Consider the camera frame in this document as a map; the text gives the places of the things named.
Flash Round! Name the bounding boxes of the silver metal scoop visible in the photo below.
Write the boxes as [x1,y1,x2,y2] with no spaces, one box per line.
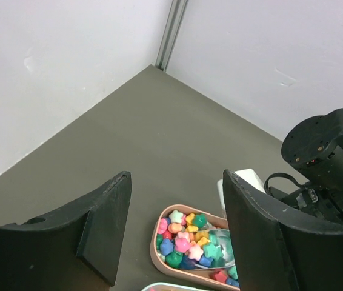
[195,229,236,270]

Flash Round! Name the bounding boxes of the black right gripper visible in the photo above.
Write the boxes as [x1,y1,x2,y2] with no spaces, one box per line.
[264,108,343,224]

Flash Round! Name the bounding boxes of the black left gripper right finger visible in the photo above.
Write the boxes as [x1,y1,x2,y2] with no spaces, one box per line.
[223,170,343,290]

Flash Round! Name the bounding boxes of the pink candy tray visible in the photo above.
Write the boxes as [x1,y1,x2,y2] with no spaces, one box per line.
[150,204,240,290]

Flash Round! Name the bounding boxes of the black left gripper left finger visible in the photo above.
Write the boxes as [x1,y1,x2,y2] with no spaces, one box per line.
[0,171,132,290]

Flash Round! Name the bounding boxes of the light blue candy tray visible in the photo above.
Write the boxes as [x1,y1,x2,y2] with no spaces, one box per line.
[142,282,189,291]

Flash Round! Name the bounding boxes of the aluminium right frame post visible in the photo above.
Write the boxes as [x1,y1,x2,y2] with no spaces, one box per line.
[155,0,189,72]

